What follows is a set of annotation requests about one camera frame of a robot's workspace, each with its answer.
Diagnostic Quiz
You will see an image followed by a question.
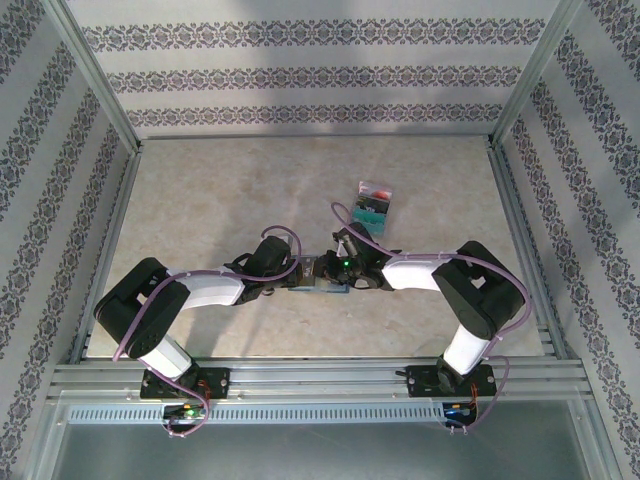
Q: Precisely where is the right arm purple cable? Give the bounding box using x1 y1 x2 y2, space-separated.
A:
330 200 532 435

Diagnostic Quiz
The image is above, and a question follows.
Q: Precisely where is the aluminium corner post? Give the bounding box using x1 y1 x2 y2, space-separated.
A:
42 0 142 157
492 0 585 147

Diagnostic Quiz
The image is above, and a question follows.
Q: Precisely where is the grey sheet metal tray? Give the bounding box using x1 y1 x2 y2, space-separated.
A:
29 399 609 480

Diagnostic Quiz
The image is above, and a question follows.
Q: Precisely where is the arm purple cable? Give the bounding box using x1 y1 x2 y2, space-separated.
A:
330 200 532 435
112 224 303 440

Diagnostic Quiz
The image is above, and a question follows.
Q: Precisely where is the long aluminium base rail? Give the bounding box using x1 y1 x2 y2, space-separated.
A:
47 362 587 401

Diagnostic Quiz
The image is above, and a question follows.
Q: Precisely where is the teal leather card holder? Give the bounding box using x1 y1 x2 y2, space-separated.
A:
287 254 351 295

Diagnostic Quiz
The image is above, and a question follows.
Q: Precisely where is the thin aluminium wall rail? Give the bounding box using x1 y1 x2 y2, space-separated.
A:
139 132 494 142

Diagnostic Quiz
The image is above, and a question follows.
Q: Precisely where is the slotted metal cable duct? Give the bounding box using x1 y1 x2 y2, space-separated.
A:
64 403 481 425

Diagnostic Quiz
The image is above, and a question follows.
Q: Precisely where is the black card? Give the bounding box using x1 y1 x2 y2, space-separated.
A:
355 192 391 211
297 253 318 290

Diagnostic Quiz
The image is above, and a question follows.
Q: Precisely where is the aluminium side rail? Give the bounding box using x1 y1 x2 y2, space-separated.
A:
487 143 570 360
68 149 144 365

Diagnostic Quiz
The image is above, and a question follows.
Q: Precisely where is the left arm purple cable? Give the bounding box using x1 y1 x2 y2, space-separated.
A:
112 224 303 440

